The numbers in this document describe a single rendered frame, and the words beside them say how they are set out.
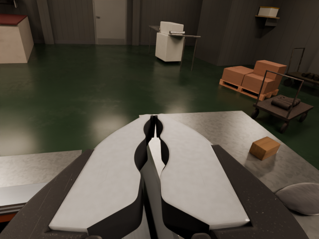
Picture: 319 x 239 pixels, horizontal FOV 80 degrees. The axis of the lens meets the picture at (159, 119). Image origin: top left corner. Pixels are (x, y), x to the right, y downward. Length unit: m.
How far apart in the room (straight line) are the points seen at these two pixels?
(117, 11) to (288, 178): 8.65
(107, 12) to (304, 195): 8.67
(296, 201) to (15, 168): 1.21
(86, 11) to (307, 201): 8.65
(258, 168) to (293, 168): 0.14
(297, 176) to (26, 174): 1.18
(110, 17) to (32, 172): 8.14
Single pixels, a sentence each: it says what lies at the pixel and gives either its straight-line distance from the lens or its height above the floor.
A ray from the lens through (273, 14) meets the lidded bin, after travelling 7.59.
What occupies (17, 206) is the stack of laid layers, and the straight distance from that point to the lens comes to 0.95.
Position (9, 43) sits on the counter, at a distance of 6.13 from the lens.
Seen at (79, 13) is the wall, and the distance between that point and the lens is 8.81.
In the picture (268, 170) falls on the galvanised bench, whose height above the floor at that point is 1.05.
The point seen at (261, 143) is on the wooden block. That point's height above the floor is 1.10.
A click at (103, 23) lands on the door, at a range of 8.91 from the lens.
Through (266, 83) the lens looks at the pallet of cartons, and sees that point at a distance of 4.61.
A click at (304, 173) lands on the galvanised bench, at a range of 0.89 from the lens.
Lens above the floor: 1.52
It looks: 30 degrees down
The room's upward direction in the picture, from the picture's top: 6 degrees clockwise
